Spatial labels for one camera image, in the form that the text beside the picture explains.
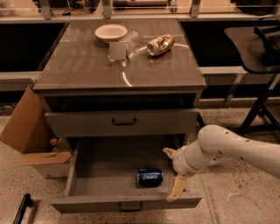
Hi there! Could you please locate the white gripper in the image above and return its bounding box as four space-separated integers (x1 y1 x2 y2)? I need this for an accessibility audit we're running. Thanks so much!
162 144 204 202

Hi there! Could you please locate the blue pepsi can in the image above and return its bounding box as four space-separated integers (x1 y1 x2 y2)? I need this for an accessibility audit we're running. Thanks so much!
136 169 164 186

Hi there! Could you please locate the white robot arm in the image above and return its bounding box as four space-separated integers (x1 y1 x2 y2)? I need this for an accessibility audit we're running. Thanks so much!
163 125 280 202

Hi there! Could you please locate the open grey middle drawer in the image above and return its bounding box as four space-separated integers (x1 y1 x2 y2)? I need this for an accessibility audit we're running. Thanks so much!
52 135 202 214

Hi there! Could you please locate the grey drawer cabinet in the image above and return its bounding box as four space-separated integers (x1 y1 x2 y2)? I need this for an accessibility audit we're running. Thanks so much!
34 19 206 148

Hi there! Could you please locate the closed grey top drawer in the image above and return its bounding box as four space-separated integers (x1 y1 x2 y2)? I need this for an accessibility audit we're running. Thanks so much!
45 109 198 137

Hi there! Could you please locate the gold crumpled can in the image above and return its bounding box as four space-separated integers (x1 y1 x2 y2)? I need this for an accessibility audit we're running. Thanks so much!
147 34 175 57

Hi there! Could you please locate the small orange ball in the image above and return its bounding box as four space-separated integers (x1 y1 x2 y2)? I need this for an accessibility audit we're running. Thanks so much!
50 138 58 147

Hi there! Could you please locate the clear plastic water bottle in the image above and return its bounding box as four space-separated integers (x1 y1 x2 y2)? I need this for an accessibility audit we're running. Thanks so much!
108 31 140 61

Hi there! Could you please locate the black chair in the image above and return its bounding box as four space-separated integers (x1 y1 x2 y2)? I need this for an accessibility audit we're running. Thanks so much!
224 16 279 134

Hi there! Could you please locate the white bowl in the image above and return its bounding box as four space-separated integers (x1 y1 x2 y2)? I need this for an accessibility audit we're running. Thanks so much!
94 24 128 43

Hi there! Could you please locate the black bar on floor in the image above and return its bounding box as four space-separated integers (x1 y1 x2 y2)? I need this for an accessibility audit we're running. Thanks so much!
13 193 33 224

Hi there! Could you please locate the open cardboard box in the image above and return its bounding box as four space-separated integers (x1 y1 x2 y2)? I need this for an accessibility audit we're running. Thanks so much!
0 87 72 178

